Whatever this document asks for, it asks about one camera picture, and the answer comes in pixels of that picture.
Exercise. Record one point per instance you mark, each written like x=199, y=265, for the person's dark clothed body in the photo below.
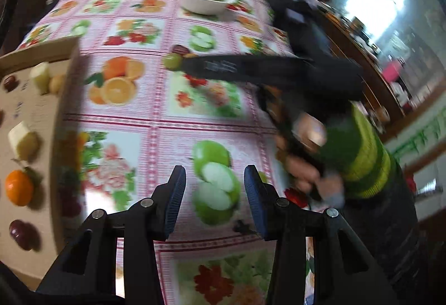
x=390, y=228

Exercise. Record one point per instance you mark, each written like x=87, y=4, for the pale apple piece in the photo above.
x=22, y=142
x=40, y=78

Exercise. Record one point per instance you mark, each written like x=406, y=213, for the fruit printed pink tablecloth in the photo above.
x=156, y=137

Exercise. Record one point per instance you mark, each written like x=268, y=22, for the shallow cardboard box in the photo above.
x=41, y=116

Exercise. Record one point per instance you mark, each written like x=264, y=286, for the red cherry tomato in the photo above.
x=296, y=197

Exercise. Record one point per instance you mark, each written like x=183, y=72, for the dark plum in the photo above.
x=21, y=232

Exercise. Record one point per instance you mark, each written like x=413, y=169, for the yellow brown longan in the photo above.
x=56, y=84

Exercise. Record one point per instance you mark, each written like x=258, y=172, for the green grape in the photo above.
x=171, y=61

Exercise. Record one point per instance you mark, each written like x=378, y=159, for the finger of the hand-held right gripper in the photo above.
x=226, y=66

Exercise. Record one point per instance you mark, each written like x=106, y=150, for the mandarin orange with green leaf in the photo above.
x=19, y=188

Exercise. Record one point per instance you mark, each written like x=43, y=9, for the pink object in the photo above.
x=392, y=70

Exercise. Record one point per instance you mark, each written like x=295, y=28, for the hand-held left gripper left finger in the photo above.
x=176, y=202

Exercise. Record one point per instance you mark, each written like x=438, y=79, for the wooden sideboard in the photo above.
x=379, y=92

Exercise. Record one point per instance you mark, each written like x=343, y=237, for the person's right forearm green sleeve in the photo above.
x=362, y=151

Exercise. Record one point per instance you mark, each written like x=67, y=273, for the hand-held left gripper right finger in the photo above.
x=253, y=202

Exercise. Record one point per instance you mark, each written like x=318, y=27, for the person's right hand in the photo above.
x=299, y=165

